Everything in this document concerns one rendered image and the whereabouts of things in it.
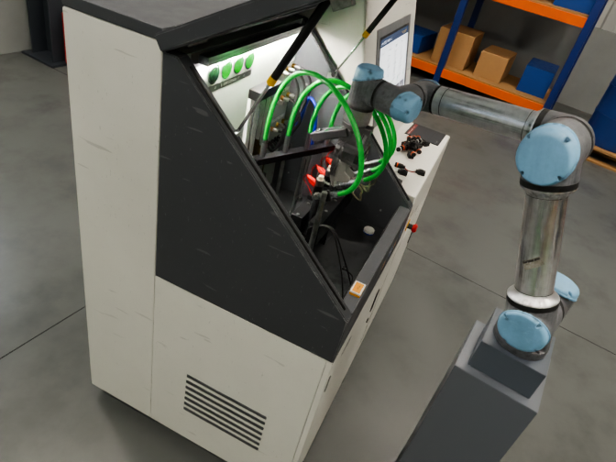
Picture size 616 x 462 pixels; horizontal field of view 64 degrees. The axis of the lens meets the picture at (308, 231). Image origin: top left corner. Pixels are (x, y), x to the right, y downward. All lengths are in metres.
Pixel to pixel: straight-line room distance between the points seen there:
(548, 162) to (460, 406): 0.80
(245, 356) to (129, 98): 0.78
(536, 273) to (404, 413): 1.31
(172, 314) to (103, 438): 0.70
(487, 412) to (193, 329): 0.89
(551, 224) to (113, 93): 1.05
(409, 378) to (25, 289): 1.87
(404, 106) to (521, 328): 0.59
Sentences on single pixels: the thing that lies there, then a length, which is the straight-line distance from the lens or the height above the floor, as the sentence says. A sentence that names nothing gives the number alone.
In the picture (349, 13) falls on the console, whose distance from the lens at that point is 1.72.
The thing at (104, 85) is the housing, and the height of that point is 1.32.
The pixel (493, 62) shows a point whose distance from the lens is 6.76.
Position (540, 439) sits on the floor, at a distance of 2.65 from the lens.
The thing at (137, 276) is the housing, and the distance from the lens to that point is 1.59.
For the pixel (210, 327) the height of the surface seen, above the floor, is 0.70.
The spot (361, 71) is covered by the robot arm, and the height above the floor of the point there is 1.45.
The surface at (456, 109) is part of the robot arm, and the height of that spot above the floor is 1.43.
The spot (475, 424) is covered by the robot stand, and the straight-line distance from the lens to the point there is 1.64.
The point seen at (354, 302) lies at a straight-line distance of 1.33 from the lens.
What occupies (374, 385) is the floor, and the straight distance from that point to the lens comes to 2.43.
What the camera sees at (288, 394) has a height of 0.58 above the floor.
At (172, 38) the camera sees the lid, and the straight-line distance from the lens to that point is 1.15.
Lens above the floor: 1.82
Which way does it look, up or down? 35 degrees down
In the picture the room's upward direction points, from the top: 14 degrees clockwise
